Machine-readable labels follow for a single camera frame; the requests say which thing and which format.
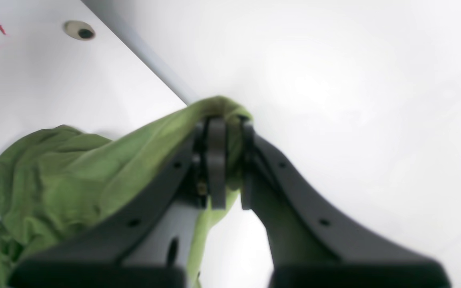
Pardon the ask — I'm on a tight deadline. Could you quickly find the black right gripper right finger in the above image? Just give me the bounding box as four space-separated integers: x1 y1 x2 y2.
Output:
241 119 451 288

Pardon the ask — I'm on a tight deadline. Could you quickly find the right grey table grommet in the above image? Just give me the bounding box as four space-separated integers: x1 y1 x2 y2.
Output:
63 20 96 41

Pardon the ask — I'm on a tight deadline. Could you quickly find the green T-shirt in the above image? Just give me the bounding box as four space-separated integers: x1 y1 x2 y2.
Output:
0 96 253 288

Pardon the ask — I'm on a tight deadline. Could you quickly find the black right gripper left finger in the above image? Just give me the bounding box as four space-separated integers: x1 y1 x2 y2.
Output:
8 117 227 288

